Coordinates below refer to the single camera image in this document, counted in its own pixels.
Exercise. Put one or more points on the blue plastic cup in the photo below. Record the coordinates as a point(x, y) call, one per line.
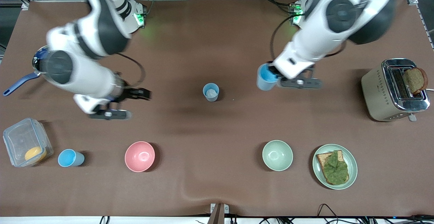
point(264, 80)
point(211, 93)
point(67, 158)

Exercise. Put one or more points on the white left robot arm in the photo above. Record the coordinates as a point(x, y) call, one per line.
point(322, 37)

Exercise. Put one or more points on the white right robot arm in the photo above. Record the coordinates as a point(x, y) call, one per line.
point(84, 78)

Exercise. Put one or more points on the pink bowl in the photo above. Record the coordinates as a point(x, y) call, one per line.
point(139, 156)

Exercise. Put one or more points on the yellow round food piece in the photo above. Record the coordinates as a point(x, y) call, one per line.
point(34, 153)

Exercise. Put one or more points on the clear plastic lidded container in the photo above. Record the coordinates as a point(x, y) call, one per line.
point(20, 139)

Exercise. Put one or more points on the pale green bowl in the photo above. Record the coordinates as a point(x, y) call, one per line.
point(277, 155)

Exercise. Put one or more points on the beige and chrome toaster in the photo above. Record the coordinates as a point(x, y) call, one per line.
point(376, 95)

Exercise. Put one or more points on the brown table cover sheet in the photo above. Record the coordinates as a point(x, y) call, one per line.
point(217, 142)

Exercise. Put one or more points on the brown toast slice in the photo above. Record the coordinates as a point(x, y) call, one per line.
point(321, 159)

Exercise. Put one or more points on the green lettuce leaf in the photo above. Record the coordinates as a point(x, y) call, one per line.
point(335, 169)

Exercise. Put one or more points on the pale green plate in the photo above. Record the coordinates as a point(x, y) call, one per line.
point(353, 164)

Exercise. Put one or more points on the dark bread slice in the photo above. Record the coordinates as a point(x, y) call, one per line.
point(415, 80)

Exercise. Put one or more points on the grey metal camera mount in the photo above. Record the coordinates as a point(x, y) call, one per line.
point(218, 214)

